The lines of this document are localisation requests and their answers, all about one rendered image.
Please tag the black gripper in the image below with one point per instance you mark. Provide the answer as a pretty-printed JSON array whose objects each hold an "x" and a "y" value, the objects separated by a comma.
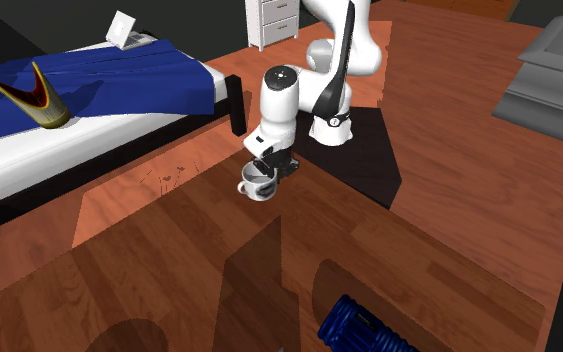
[{"x": 281, "y": 160}]

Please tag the white printed mug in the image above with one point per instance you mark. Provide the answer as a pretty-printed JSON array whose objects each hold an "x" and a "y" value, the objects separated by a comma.
[{"x": 262, "y": 190}]

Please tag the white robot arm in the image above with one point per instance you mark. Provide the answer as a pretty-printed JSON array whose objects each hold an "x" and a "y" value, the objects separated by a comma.
[{"x": 279, "y": 109}]

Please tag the black robot stand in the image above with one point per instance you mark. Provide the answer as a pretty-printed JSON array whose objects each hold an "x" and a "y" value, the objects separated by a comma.
[{"x": 359, "y": 156}]

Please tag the white chest of drawers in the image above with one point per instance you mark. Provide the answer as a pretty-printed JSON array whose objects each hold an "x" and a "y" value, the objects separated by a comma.
[{"x": 273, "y": 19}]

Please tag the blue blanket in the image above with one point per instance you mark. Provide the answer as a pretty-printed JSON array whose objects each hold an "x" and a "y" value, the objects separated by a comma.
[{"x": 130, "y": 78}]

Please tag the blue ribbed cylinder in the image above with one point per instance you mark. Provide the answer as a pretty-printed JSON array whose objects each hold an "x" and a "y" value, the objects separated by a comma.
[{"x": 359, "y": 329}]

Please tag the white open laptop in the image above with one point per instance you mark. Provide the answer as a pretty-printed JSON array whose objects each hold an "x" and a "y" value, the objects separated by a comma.
[{"x": 122, "y": 30}]

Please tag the yellow and red curved vase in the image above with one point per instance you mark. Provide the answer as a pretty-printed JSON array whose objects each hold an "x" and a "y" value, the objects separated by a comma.
[{"x": 42, "y": 108}]

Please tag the grey cabinet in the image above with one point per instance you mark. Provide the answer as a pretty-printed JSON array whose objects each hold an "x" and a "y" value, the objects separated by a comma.
[{"x": 551, "y": 83}]

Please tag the bed with black frame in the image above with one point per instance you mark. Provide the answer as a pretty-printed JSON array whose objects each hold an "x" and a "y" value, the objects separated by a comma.
[{"x": 27, "y": 151}]

